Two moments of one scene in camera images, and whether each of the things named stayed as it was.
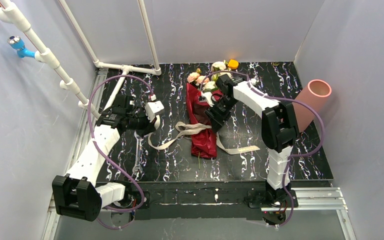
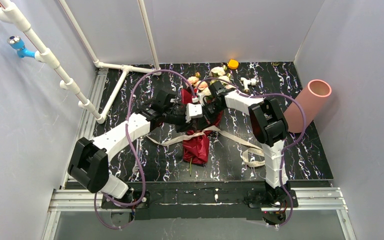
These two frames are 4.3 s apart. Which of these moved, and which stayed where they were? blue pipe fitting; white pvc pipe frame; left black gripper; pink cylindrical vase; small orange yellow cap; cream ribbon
Moved: left black gripper; cream ribbon
Stayed: pink cylindrical vase; blue pipe fitting; small orange yellow cap; white pvc pipe frame
